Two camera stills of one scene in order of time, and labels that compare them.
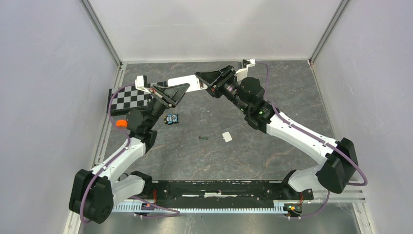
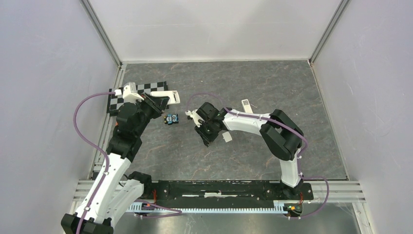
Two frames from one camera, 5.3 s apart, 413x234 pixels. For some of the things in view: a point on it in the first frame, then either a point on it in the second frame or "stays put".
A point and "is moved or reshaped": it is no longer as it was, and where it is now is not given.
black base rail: [225, 194] stays put
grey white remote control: [192, 80] is moved or reshaped
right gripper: [216, 79] → [207, 139]
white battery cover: [227, 137] stays put
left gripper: [169, 96] → [157, 104]
